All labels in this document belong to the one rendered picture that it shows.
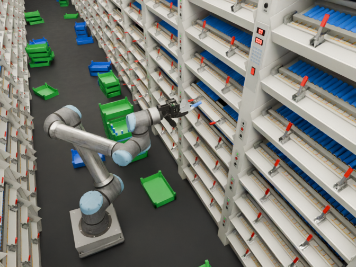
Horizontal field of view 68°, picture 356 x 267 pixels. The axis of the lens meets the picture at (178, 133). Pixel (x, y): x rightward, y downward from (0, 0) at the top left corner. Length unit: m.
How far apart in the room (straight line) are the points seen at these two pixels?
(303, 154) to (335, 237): 0.32
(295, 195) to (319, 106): 0.41
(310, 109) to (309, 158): 0.20
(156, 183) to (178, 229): 0.50
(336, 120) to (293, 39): 0.30
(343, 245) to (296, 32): 0.77
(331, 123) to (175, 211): 1.56
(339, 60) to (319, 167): 0.40
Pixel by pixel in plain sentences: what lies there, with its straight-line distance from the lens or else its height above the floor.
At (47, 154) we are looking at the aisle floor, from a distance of 3.00.
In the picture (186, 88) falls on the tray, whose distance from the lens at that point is 1.85.
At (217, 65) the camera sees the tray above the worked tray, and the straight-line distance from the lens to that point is 1.58.
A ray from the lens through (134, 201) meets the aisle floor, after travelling 2.34.
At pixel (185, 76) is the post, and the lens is 1.81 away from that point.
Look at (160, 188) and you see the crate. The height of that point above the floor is 0.00.
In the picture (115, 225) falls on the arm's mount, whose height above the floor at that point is 0.15.
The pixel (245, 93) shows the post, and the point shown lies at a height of 1.24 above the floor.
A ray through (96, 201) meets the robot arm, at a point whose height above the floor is 0.43.
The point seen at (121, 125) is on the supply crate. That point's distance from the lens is 2.58.
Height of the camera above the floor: 1.86
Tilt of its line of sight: 39 degrees down
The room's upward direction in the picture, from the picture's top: straight up
